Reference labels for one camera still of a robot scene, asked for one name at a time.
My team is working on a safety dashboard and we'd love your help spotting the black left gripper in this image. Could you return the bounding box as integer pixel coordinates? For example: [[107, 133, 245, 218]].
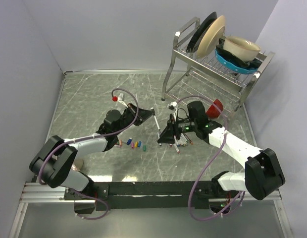
[[114, 102, 154, 135]]

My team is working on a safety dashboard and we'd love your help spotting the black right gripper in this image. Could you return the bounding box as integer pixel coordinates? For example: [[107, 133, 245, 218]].
[[157, 113, 198, 144]]

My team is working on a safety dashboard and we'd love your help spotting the black cap marker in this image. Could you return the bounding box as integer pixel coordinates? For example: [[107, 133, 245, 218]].
[[151, 107, 160, 131]]

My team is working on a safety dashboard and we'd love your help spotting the pink cap marker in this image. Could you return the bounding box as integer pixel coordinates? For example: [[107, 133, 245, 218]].
[[173, 144, 180, 154]]

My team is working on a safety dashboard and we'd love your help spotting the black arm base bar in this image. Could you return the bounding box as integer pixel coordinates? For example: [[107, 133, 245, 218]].
[[64, 181, 238, 210]]

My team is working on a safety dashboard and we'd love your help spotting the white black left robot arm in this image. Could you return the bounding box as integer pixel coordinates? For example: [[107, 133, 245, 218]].
[[29, 103, 155, 199]]

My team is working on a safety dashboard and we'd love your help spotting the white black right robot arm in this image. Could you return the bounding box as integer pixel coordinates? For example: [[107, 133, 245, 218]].
[[157, 101, 285, 200]]

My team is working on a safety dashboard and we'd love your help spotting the red bowl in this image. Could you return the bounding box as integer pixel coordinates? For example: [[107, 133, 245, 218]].
[[206, 99, 223, 119]]

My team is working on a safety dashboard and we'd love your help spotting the stainless steel dish rack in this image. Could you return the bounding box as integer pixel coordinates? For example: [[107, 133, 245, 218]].
[[161, 17, 275, 119]]

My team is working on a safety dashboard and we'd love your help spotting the blue polka dot bowl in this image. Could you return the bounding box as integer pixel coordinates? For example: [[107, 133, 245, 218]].
[[214, 50, 258, 74]]

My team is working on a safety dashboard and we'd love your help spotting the black plate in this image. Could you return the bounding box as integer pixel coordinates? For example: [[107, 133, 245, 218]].
[[186, 11, 217, 53]]

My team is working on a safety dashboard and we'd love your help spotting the black dish under bowl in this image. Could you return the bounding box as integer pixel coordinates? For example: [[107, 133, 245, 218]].
[[216, 38, 262, 69]]

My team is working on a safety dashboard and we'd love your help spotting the beige plate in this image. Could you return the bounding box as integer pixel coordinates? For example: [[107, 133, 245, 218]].
[[196, 15, 226, 59]]

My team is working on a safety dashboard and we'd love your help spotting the cream ceramic bowl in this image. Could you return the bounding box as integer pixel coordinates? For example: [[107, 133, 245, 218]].
[[223, 36, 261, 62]]

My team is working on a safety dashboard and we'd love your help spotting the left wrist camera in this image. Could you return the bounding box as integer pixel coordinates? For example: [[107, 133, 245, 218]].
[[112, 93, 128, 108]]

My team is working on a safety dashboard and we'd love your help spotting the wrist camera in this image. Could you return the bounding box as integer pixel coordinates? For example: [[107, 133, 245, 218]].
[[112, 93, 128, 108], [167, 101, 178, 111]]

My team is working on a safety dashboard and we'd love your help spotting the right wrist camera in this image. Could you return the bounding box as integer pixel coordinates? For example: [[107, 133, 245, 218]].
[[167, 101, 178, 111]]

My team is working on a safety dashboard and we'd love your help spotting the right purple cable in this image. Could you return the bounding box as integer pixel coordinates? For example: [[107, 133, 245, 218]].
[[174, 96, 246, 221]]

